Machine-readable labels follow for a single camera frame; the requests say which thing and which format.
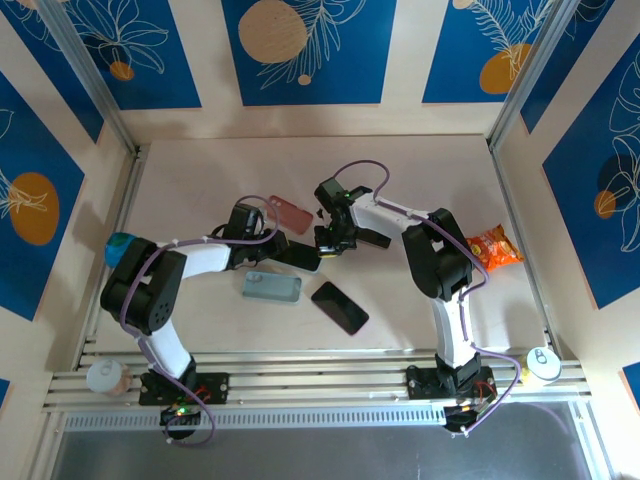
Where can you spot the black phone blue edge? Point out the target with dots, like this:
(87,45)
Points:
(302,255)

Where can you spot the light blue phone case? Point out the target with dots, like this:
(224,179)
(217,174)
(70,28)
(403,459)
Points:
(272,288)
(314,267)

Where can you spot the pink phone case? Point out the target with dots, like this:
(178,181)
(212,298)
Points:
(295,215)

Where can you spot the black phone light edge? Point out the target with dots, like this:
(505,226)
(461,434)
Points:
(376,238)

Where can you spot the black phone pink edge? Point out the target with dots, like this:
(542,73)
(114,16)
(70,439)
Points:
(340,307)

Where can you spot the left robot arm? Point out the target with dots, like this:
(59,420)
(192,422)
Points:
(145,295)

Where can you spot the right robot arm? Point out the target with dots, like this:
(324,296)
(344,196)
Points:
(440,255)

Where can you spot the blue plastic cup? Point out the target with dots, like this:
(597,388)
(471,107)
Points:
(117,247)

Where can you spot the orange snack bag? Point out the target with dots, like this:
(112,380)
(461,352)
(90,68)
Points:
(495,248)

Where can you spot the pink drink can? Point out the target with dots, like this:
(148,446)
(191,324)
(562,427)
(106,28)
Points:
(106,377)

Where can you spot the grey metal panel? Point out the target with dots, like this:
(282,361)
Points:
(325,457)

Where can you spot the yellow drink can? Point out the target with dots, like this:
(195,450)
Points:
(542,366)

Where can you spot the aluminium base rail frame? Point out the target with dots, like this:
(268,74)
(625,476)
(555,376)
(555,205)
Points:
(310,385)

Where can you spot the aluminium side rail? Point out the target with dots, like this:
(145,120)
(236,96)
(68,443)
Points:
(510,200)
(132,180)

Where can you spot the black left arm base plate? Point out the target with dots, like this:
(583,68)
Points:
(215,387)

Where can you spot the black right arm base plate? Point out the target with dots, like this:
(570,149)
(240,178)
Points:
(422,385)

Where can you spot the aluminium corner post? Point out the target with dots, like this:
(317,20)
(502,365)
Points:
(530,65)
(85,65)

